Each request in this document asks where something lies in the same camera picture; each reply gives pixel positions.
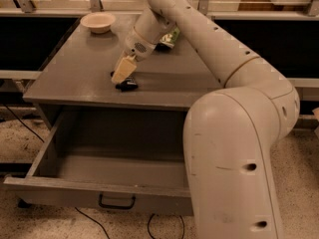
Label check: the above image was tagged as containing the white gripper with vent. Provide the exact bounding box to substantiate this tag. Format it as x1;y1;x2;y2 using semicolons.
112;29;156;84

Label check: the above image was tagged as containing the dark blue rxbar wrapper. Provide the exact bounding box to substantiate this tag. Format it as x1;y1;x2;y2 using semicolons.
116;76;139;92

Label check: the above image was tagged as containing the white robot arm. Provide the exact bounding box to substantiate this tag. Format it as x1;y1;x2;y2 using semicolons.
112;0;300;239

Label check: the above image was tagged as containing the grey open top drawer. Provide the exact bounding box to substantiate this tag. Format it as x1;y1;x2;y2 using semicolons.
4;107;192;215

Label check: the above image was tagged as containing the green kettle chips bag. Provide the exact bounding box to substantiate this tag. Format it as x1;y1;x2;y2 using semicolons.
159;27;180;49

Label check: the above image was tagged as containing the beige bowl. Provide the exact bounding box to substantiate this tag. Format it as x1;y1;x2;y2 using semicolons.
80;12;116;34

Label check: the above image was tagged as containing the grey cabinet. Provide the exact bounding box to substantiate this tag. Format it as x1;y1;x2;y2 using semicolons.
22;13;227;151

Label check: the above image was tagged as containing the metal railing frame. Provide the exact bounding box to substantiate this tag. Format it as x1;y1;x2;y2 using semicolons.
1;0;319;101

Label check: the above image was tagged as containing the black cable on floor left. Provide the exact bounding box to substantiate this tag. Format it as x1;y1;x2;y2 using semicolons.
2;104;46;143

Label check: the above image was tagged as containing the black drawer handle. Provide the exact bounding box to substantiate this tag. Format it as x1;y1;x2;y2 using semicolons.
98;193;136;210

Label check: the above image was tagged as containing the black cable under drawer left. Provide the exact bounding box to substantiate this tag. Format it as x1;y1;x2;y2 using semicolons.
74;206;112;239

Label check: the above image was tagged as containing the black cable loop under drawer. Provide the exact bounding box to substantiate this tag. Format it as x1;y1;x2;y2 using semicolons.
147;212;185;239

